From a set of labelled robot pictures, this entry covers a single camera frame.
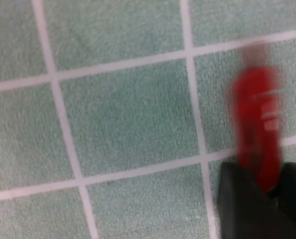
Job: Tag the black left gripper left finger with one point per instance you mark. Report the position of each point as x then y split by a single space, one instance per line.
245 211

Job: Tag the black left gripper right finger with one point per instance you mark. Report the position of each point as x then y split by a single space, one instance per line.
295 189

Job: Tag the red pen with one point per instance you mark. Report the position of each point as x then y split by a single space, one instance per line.
257 124

